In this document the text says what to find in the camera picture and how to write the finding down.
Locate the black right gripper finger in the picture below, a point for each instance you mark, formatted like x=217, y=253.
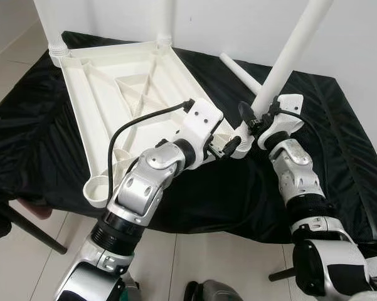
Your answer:
x=246, y=115

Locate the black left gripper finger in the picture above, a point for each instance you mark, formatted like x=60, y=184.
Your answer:
x=231, y=146

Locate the white plastic children table top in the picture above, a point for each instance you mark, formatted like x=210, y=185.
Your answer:
x=88, y=100

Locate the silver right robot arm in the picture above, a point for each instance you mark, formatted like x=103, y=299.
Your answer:
x=298, y=175

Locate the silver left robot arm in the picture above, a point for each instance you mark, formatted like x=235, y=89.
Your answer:
x=141, y=188

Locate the grey robot right leg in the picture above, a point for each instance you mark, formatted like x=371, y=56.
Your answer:
x=213, y=293

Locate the grey robot leg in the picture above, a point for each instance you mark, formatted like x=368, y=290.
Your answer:
x=213, y=293
x=133, y=290

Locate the grey robot left leg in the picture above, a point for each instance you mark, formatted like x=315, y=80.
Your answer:
x=133, y=290

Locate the black table cloth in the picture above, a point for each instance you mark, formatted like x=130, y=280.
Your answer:
x=25, y=138

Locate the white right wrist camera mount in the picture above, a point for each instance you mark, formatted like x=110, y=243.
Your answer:
x=288, y=116

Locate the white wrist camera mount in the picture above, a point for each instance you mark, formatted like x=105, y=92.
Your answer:
x=201, y=125
x=288, y=116

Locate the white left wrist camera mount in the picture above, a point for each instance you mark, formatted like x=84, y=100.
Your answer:
x=201, y=125

